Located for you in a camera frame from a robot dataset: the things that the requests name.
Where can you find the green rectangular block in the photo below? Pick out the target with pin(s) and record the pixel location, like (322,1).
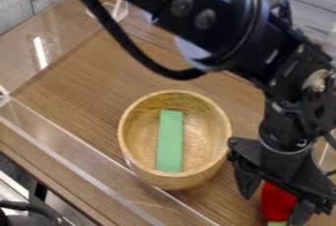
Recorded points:
(169,142)

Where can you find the round wooden bowl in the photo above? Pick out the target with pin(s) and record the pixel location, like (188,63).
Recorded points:
(206,130)

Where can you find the black table frame bracket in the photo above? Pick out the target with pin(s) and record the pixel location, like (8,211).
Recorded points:
(37,192)

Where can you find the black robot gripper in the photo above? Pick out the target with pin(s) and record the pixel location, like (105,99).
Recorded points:
(290,170)

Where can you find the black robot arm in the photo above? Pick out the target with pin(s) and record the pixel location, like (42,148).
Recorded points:
(246,37)

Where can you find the clear acrylic corner bracket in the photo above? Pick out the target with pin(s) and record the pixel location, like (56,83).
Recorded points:
(117,9)

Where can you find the clear acrylic barrier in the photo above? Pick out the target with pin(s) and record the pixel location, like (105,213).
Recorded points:
(89,180)
(324,153)

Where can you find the clear acrylic right barrier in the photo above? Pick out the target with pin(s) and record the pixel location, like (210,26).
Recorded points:
(324,153)

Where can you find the red plush strawberry toy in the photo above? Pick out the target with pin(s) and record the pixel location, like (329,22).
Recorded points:
(277,205)

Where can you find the clear acrylic front barrier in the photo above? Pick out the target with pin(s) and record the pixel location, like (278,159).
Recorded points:
(89,180)

